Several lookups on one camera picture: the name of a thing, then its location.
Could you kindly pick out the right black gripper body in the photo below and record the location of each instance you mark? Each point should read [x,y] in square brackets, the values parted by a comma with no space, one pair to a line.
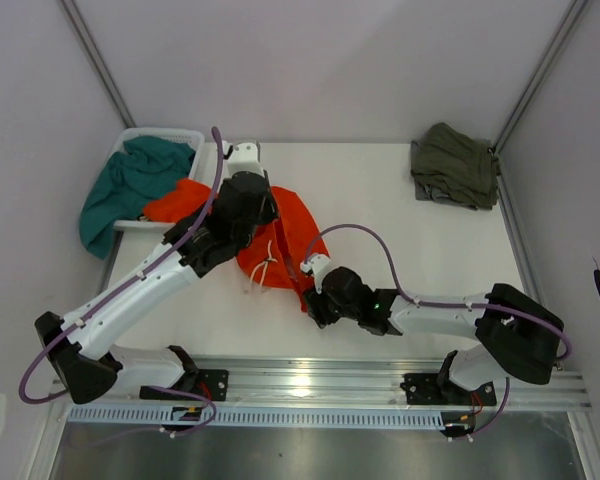
[325,310]

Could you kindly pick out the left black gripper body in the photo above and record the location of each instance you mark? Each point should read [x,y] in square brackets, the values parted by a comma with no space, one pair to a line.
[267,213]

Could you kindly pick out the orange shorts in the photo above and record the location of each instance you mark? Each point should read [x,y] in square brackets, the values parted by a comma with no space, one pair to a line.
[273,259]

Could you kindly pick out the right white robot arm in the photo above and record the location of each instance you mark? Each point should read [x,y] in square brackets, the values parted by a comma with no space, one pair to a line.
[517,337]

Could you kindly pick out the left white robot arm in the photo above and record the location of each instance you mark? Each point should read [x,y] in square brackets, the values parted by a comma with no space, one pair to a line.
[82,344]

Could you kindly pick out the teal shorts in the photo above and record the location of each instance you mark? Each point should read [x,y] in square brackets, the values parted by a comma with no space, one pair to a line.
[145,169]

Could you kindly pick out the grey folded shorts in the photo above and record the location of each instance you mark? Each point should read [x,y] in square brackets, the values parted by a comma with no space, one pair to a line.
[424,192]

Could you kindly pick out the olive green folded shorts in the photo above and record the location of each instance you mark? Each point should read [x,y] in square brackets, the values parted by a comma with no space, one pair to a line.
[465,168]

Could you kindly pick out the white plastic basket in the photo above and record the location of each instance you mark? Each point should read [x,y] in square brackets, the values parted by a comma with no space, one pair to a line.
[192,138]

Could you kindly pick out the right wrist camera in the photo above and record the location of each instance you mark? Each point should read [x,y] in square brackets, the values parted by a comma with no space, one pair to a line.
[317,266]

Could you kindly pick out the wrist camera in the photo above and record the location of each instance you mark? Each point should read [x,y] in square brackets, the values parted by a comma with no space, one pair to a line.
[317,266]
[242,157]

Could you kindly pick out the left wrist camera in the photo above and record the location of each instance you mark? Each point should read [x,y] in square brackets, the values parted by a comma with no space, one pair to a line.
[242,157]

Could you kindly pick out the white slotted cable duct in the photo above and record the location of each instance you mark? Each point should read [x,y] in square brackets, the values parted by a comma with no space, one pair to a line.
[392,419]

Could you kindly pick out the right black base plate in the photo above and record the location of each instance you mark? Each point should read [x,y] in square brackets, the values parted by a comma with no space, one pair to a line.
[424,389]

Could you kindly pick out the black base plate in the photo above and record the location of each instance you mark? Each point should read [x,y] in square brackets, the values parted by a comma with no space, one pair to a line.
[424,389]
[208,383]

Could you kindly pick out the aluminium mounting rail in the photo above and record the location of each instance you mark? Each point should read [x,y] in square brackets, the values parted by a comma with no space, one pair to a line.
[367,384]

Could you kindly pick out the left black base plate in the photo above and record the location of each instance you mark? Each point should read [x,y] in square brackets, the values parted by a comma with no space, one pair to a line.
[208,383]

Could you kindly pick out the right corner aluminium post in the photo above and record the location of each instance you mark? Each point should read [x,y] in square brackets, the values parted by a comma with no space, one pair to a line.
[567,26]

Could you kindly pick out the corner aluminium post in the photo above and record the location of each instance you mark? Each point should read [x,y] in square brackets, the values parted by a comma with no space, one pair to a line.
[92,52]
[567,26]

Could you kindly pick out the left corner aluminium post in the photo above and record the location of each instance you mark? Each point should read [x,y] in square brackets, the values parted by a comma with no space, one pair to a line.
[92,52]

